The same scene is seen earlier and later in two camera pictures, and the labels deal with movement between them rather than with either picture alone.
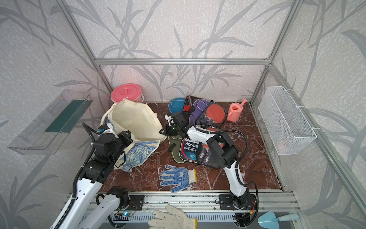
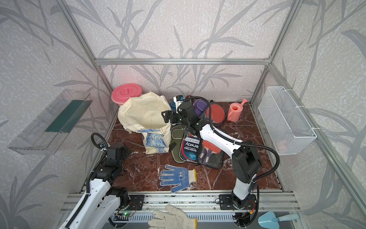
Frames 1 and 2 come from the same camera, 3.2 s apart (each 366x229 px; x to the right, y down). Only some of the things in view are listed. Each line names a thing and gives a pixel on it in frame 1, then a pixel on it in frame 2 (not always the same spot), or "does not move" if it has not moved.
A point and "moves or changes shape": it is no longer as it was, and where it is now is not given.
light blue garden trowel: x=269 y=219 does not move
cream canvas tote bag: x=146 y=130 moves or changes shape
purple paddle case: x=199 y=105 does not move
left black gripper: x=127 y=139 → x=125 y=154
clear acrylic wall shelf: x=44 y=134 does not move
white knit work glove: x=174 y=218 does not move
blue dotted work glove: x=182 y=176 does not move
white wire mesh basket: x=289 y=131 does not move
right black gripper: x=165 y=132 → x=172 y=113
